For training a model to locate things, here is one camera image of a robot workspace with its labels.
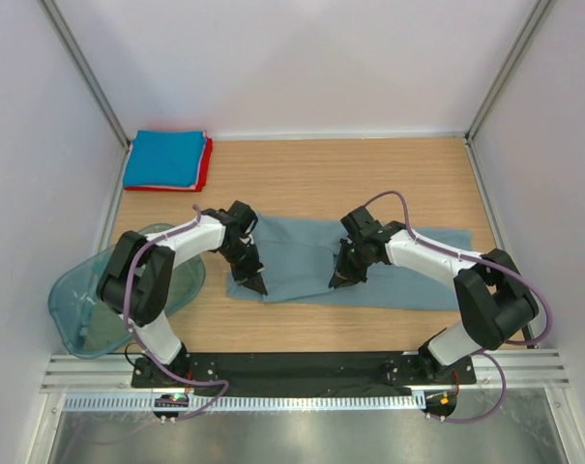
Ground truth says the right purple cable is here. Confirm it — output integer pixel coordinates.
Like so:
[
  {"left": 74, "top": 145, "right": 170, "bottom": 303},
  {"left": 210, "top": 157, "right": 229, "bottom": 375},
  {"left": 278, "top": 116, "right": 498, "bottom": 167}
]
[{"left": 364, "top": 190, "right": 556, "bottom": 426}]

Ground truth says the grey-blue t shirt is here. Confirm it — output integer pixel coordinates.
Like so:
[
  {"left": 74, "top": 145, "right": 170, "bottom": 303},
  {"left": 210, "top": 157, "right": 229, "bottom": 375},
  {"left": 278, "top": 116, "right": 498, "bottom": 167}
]
[{"left": 226, "top": 214, "right": 458, "bottom": 311}]

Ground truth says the right aluminium frame post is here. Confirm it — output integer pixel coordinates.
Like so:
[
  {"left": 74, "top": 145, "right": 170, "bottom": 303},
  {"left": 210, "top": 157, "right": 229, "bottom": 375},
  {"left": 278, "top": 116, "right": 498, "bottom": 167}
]
[{"left": 464, "top": 0, "right": 555, "bottom": 145}]

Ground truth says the aluminium frame post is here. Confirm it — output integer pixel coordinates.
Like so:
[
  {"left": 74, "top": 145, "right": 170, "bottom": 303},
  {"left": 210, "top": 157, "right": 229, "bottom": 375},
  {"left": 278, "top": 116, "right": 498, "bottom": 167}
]
[
  {"left": 37, "top": 0, "right": 130, "bottom": 152},
  {"left": 464, "top": 0, "right": 555, "bottom": 145}
]

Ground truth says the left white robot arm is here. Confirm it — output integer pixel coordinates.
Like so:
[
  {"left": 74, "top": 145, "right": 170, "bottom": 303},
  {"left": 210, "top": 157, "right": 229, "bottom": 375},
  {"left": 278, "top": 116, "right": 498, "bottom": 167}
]
[{"left": 97, "top": 201, "right": 268, "bottom": 387}]

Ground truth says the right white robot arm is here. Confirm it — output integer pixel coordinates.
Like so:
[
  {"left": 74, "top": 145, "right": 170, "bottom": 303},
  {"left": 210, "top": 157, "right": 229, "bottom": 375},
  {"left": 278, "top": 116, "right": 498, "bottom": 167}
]
[{"left": 329, "top": 206, "right": 539, "bottom": 383}]

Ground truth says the left aluminium frame post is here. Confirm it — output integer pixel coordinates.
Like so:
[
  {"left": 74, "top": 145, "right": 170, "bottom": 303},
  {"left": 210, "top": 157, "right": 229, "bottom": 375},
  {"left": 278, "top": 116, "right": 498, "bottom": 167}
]
[{"left": 37, "top": 0, "right": 130, "bottom": 152}]

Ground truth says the folded blue t shirt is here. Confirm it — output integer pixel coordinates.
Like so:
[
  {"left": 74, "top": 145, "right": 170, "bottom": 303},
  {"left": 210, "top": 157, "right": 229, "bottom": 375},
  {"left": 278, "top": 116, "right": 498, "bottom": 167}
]
[{"left": 123, "top": 130, "right": 209, "bottom": 190}]

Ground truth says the aluminium extrusion rail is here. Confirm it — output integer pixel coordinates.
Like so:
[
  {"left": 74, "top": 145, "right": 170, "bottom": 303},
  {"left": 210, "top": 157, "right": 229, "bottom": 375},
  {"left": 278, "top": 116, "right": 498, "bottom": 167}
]
[{"left": 41, "top": 349, "right": 570, "bottom": 392}]

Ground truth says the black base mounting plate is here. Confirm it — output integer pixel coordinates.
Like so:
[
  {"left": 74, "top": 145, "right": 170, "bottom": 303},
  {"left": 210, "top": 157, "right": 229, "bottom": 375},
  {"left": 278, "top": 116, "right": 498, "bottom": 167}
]
[{"left": 130, "top": 350, "right": 478, "bottom": 398}]

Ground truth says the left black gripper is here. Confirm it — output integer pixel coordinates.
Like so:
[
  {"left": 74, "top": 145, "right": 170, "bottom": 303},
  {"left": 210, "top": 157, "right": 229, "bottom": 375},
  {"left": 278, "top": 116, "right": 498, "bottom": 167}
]
[{"left": 219, "top": 240, "right": 267, "bottom": 296}]

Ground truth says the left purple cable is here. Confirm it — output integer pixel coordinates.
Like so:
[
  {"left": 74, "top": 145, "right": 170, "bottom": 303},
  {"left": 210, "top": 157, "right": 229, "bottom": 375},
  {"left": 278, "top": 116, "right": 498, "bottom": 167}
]
[{"left": 123, "top": 203, "right": 230, "bottom": 421}]

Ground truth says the folded red t shirt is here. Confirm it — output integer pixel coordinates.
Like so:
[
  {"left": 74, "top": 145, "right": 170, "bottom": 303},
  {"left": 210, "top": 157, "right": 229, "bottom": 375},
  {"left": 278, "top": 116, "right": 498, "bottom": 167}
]
[{"left": 122, "top": 136, "right": 213, "bottom": 192}]

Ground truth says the slotted grey cable duct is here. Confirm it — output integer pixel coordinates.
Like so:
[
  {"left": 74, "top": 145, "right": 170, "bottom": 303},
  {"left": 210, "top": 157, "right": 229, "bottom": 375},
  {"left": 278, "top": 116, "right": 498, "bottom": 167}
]
[{"left": 63, "top": 391, "right": 425, "bottom": 413}]

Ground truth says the purple cable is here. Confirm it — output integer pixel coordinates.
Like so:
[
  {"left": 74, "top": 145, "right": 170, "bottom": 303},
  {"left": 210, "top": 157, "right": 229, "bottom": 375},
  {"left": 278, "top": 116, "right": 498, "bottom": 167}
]
[
  {"left": 123, "top": 203, "right": 230, "bottom": 421},
  {"left": 364, "top": 190, "right": 556, "bottom": 426}
]

